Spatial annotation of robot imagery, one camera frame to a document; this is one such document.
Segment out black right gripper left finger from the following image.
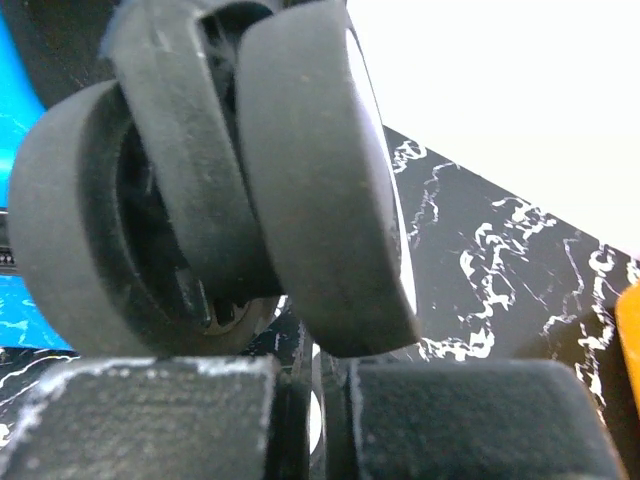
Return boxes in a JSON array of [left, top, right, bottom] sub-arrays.
[[1, 356, 310, 479]]

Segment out orange plastic basket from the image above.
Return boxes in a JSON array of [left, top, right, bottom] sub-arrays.
[[615, 282, 640, 408]]

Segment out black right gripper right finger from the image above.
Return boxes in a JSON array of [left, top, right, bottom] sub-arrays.
[[319, 354, 627, 479]]

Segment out blue fish-print suitcase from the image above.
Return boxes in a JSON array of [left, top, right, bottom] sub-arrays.
[[1, 1, 421, 357]]

